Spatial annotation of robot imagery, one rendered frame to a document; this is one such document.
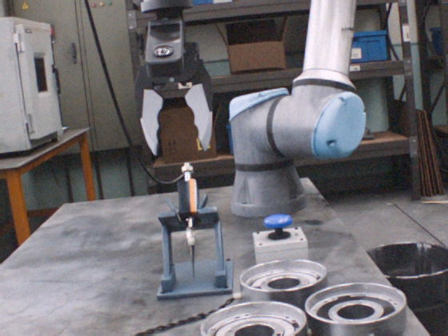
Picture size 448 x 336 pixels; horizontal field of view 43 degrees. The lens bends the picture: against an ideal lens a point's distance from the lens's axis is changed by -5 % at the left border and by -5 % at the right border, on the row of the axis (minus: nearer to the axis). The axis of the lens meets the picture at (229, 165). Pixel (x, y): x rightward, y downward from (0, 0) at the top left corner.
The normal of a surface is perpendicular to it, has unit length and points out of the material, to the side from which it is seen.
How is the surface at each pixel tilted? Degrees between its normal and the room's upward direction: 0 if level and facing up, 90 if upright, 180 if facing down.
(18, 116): 90
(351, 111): 97
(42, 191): 90
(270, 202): 72
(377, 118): 90
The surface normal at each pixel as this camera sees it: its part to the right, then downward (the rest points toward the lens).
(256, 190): -0.33, -0.11
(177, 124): 0.09, 0.29
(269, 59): 0.06, 0.05
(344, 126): 0.71, 0.17
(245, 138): -0.64, 0.22
